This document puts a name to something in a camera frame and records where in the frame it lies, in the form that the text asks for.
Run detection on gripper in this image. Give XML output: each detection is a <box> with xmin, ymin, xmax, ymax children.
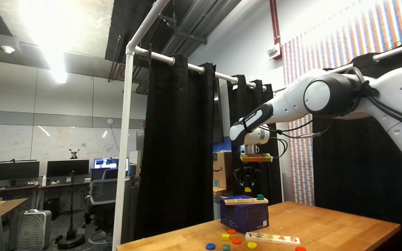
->
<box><xmin>234</xmin><ymin>162</ymin><xmax>261</xmax><ymax>191</ymax></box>

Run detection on wooden tray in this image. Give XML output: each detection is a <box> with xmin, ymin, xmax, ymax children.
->
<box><xmin>224</xmin><ymin>197</ymin><xmax>269</xmax><ymax>205</ymax></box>

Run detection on cardboard box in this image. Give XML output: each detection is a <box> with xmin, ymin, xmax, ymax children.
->
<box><xmin>213</xmin><ymin>151</ymin><xmax>233</xmax><ymax>191</ymax></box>

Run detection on blue box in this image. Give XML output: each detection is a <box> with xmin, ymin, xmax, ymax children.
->
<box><xmin>219</xmin><ymin>195</ymin><xmax>270</xmax><ymax>234</ymax></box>

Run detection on wooden number board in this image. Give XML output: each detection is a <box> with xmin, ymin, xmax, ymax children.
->
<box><xmin>245</xmin><ymin>229</ymin><xmax>301</xmax><ymax>246</ymax></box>

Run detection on black curtain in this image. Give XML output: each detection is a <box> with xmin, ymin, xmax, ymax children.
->
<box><xmin>227</xmin><ymin>74</ymin><xmax>284</xmax><ymax>206</ymax></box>
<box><xmin>312</xmin><ymin>36</ymin><xmax>402</xmax><ymax>251</ymax></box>
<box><xmin>133</xmin><ymin>53</ymin><xmax>219</xmax><ymax>242</ymax></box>

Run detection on fire alarm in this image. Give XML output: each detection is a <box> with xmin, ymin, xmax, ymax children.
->
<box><xmin>267</xmin><ymin>43</ymin><xmax>282</xmax><ymax>60</ymax></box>

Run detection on office chair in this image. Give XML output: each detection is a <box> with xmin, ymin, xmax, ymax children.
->
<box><xmin>84</xmin><ymin>168</ymin><xmax>141</xmax><ymax>245</ymax></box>

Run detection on red pipe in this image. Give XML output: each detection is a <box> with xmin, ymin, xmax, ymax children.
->
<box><xmin>269</xmin><ymin>0</ymin><xmax>282</xmax><ymax>46</ymax></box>

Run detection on stand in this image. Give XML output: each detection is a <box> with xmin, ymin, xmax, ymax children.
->
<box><xmin>57</xmin><ymin>170</ymin><xmax>86</xmax><ymax>250</ymax></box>

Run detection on computer tower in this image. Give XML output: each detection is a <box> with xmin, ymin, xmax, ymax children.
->
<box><xmin>43</xmin><ymin>198</ymin><xmax>60</xmax><ymax>221</ymax></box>

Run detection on row of monitors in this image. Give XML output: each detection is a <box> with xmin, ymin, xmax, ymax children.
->
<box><xmin>0</xmin><ymin>157</ymin><xmax>129</xmax><ymax>182</ymax></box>

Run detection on white box fan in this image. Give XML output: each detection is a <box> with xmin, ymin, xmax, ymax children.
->
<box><xmin>16</xmin><ymin>210</ymin><xmax>52</xmax><ymax>251</ymax></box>

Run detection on row of desks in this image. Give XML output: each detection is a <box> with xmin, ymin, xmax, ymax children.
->
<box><xmin>0</xmin><ymin>180</ymin><xmax>91</xmax><ymax>211</ymax></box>

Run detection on wooden table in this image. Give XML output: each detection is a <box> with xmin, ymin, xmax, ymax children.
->
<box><xmin>0</xmin><ymin>198</ymin><xmax>29</xmax><ymax>251</ymax></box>

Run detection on ceiling sensor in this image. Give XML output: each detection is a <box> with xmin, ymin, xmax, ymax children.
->
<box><xmin>0</xmin><ymin>33</ymin><xmax>22</xmax><ymax>55</ymax></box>

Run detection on black wall screen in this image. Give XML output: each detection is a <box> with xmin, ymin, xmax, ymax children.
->
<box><xmin>213</xmin><ymin>77</ymin><xmax>225</xmax><ymax>144</ymax></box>

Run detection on white pipe frame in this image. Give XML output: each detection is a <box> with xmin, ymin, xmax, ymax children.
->
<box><xmin>112</xmin><ymin>0</ymin><xmax>402</xmax><ymax>251</ymax></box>

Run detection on colourful striped wall panel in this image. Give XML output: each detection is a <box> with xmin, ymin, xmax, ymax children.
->
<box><xmin>282</xmin><ymin>0</ymin><xmax>402</xmax><ymax>207</ymax></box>

